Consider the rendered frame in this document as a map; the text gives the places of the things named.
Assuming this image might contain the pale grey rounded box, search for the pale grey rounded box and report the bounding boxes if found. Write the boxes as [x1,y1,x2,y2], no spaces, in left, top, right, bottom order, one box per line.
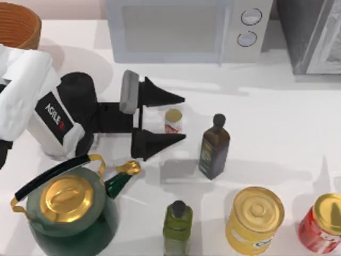
[119,69,140,115]

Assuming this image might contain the dark olive bottle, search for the dark olive bottle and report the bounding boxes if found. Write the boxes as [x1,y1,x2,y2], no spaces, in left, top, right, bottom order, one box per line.
[198,113,231,181]

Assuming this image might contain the pale microwave oven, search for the pale microwave oven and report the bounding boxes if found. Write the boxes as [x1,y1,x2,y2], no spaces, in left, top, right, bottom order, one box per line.
[104,0,274,68]

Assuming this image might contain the light green bottle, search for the light green bottle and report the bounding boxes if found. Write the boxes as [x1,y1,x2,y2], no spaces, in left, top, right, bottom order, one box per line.
[163,200,193,256]

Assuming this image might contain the green and gold kettle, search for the green and gold kettle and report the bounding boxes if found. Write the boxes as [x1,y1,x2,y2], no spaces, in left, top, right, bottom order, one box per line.
[10,153,142,256]

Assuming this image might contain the round microwave knob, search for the round microwave knob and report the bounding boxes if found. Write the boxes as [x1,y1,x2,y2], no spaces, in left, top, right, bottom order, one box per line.
[236,30,258,48]
[240,7,263,26]

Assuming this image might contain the yellow can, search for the yellow can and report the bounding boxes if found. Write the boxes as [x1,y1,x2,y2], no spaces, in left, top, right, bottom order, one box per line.
[225,186,286,256]

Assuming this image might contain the orange woven basket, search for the orange woven basket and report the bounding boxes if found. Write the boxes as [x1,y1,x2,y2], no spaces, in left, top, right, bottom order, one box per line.
[0,0,43,50]

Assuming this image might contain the large red can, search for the large red can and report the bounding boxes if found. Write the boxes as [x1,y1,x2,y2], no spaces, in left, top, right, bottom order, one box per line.
[298,193,341,253]

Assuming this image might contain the microwave door handle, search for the microwave door handle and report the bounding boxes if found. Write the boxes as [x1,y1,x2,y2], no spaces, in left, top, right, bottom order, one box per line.
[218,5,230,67]

